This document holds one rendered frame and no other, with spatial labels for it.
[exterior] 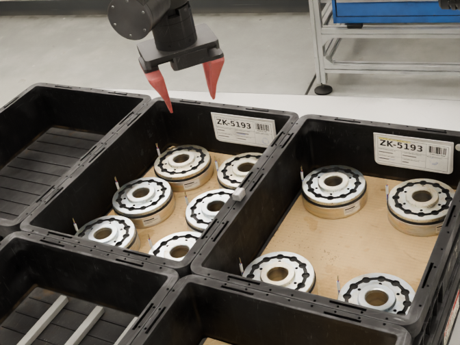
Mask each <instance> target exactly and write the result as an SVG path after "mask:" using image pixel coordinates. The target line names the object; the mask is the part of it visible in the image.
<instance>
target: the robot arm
mask: <svg viewBox="0 0 460 345"><path fill-rule="evenodd" d="M107 16H108V19H109V22H110V24H111V26H112V27H113V28H114V30H115V31H116V32H117V33H118V34H120V35H121V36H122V37H124V38H126V39H129V40H140V39H143V38H144V37H145V36H147V34H148V33H149V32H150V31H151V30H152V32H153V37H154V38H153V39H150V40H146V41H144V42H139V43H138V44H137V48H138V52H139V54H140V57H139V58H138V60H139V63H140V66H141V68H142V70H143V72H144V74H145V76H146V78H147V80H148V82H149V83H150V84H151V85H152V87H153V88H154V89H155V90H156V91H157V93H158V94H159V95H160V96H161V97H162V98H163V100H164V101H165V103H166V105H167V107H168V109H169V111H170V113H173V108H172V105H171V102H170V97H169V95H168V91H167V88H166V84H165V81H164V77H163V75H162V74H161V72H160V70H159V66H158V65H160V64H164V63H167V62H170V65H171V67H172V69H173V70H174V71H180V70H183V69H185V68H190V67H192V66H196V65H199V64H202V65H203V70H204V73H205V78H206V82H207V87H208V89H209V93H210V96H211V98H212V99H213V100H214V99H215V98H216V86H217V82H218V78H219V76H220V73H221V70H222V67H223V64H224V62H225V58H224V54H223V51H222V50H221V48H220V45H219V41H218V38H217V37H216V35H215V34H214V32H213V31H212V30H211V29H210V28H209V26H208V25H207V24H206V23H203V24H200V25H196V26H194V20H193V17H192V11H191V7H190V2H189V0H111V2H110V4H109V5H108V8H107Z"/></svg>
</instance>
